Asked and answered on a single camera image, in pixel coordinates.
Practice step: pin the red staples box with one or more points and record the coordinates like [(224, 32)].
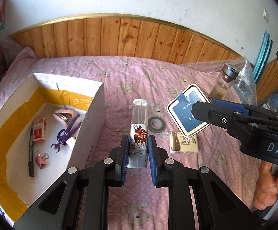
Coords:
[(39, 129)]

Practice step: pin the pink binder clip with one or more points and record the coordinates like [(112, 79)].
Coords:
[(41, 160)]

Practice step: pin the cream cardboard packet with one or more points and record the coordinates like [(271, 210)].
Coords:
[(181, 145)]

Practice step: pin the person right hand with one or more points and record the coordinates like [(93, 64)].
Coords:
[(266, 187)]

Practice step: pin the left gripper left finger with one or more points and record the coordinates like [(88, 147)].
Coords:
[(120, 156)]

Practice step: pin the pink bear quilt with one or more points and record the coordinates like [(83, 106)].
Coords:
[(139, 205)]

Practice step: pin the white cardboard box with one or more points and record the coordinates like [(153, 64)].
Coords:
[(40, 96)]

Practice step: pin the black marker pen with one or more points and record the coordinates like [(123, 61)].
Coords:
[(31, 155)]

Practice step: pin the purple toy figure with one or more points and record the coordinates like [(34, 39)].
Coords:
[(66, 134)]

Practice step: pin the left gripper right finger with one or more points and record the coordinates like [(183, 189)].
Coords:
[(157, 156)]

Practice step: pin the green tape roll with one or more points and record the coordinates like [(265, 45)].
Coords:
[(156, 124)]

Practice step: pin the glass tea bottle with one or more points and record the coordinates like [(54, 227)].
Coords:
[(224, 81)]

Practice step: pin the clear plastic bag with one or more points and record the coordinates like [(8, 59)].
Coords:
[(244, 84)]

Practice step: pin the clear toothpick tube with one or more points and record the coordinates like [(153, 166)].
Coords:
[(139, 133)]

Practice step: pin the teal foam strips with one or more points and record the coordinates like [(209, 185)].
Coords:
[(262, 57)]

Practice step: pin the gold blue tin box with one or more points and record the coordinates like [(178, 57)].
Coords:
[(180, 110)]

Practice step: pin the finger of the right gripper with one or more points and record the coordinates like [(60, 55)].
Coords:
[(217, 116), (231, 105)]

